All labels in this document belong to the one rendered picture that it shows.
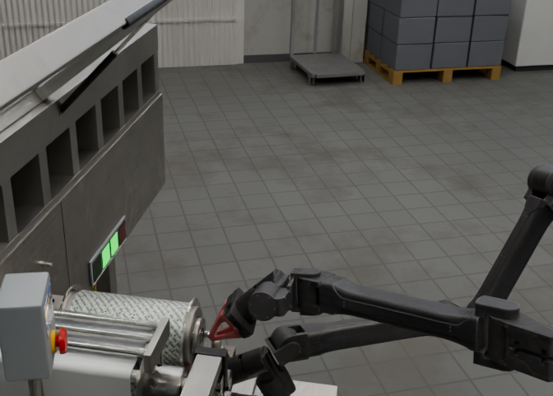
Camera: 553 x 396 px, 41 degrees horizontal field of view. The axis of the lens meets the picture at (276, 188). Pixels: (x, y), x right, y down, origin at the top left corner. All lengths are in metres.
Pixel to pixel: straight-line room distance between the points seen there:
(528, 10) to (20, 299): 7.41
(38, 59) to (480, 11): 6.98
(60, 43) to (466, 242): 4.02
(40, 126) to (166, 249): 2.81
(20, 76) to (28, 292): 0.31
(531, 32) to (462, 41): 0.87
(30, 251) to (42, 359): 0.70
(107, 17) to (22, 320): 0.33
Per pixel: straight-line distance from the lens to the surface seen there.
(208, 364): 1.17
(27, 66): 0.64
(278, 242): 4.37
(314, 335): 1.60
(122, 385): 1.18
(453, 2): 7.37
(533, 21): 8.09
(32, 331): 0.86
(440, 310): 1.32
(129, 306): 1.53
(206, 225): 4.54
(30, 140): 1.52
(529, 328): 1.24
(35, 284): 0.88
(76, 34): 0.73
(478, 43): 7.61
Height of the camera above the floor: 2.17
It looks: 26 degrees down
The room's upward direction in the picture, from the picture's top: 2 degrees clockwise
